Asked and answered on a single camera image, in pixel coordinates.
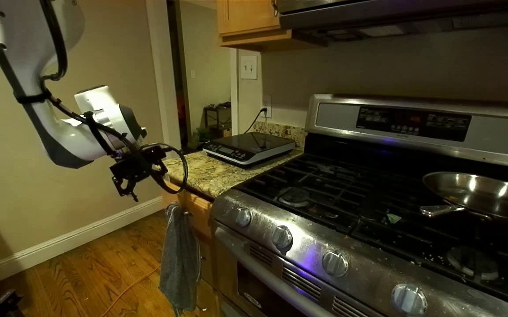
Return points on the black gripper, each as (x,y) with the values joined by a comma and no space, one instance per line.
(132,170)

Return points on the wooden cabinet drawer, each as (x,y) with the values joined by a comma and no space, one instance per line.
(198,214)

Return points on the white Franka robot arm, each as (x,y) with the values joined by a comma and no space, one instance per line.
(60,135)

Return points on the granite topped wooden base cabinet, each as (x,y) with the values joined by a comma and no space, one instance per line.
(219,173)

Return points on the dark small shelf rack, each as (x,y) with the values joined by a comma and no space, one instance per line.
(217,120)

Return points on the black induction cooktop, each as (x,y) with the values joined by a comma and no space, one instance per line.
(247,145)

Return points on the silver stove knob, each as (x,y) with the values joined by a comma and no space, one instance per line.
(335,263)
(409,298)
(282,238)
(242,217)

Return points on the gray dish towel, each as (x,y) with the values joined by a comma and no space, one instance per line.
(180,265)

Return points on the stainless steel gas stove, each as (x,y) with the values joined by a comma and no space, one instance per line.
(335,117)

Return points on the stainless steel microwave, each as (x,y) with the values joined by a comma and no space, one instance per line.
(383,11)

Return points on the stainless steel frying pan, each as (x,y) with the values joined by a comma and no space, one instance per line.
(489,194)

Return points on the white wall outlet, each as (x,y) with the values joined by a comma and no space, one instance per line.
(267,112)

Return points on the white light switch plate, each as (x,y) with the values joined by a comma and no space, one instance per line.
(249,68)

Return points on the wooden wall cabinet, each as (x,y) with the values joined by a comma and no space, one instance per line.
(247,18)

